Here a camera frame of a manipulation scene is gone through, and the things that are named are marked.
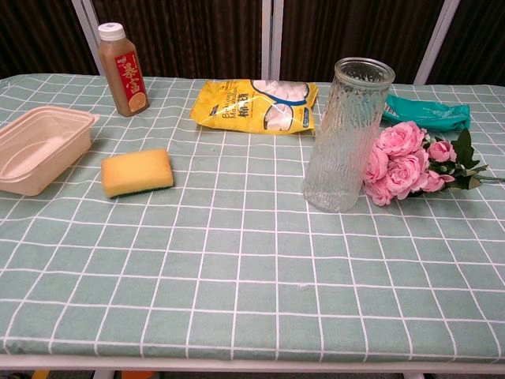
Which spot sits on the brown juice bottle red label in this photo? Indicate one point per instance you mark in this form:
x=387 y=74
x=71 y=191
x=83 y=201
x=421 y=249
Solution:
x=127 y=81

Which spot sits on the beige plastic food container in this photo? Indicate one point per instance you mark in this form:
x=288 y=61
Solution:
x=37 y=152

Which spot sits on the green checked tablecloth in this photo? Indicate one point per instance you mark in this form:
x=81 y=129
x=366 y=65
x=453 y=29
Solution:
x=244 y=268

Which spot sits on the yellow sponge green underside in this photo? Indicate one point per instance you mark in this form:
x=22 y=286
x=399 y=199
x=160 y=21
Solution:
x=136 y=170

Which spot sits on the white folding screen frame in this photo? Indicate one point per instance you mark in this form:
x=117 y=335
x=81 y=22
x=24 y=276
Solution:
x=272 y=39

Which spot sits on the clear textured glass vase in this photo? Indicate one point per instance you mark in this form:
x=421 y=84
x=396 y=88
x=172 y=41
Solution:
x=347 y=142

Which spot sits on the yellow marshmallow bag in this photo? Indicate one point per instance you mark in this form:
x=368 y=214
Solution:
x=236 y=106

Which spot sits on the pink artificial flower bouquet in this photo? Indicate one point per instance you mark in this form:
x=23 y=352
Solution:
x=402 y=158

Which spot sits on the teal snack packet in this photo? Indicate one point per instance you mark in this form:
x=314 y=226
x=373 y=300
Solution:
x=430 y=112

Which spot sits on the dark brown screen panel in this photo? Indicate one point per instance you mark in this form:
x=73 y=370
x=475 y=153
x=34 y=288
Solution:
x=189 y=35

